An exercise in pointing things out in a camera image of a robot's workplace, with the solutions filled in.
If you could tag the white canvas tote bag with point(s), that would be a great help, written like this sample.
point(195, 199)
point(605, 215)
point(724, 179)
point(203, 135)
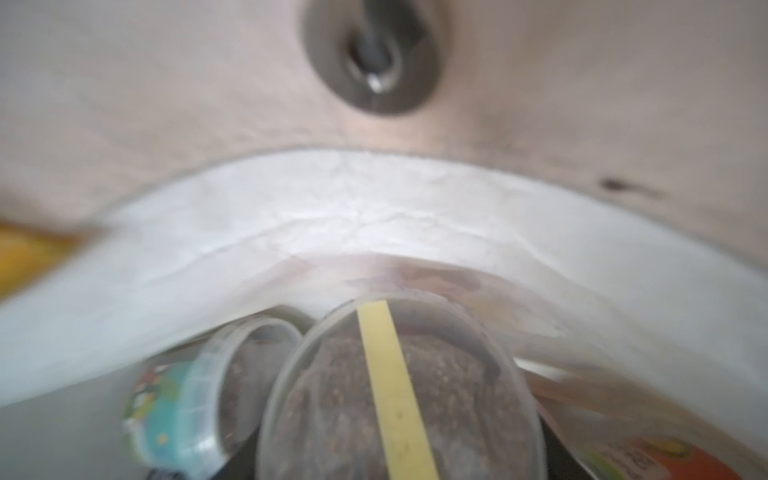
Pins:
point(604, 306)

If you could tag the red seed jar in bag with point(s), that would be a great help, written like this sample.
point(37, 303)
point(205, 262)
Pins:
point(653, 458)

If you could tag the teal label seed jar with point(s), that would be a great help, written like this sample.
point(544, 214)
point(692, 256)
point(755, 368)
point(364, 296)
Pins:
point(193, 408)

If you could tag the yellow stripe lid seed jar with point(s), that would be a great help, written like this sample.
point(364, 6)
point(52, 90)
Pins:
point(400, 385)

